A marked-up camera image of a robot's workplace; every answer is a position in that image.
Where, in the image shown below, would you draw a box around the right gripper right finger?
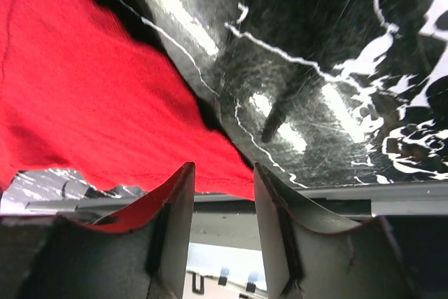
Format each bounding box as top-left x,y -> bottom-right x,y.
253,164 -> 417,298

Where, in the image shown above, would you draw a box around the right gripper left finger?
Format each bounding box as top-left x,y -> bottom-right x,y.
17,162 -> 195,298

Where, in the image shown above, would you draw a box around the red t shirt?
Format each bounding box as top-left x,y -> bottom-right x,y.
1,0 -> 253,199

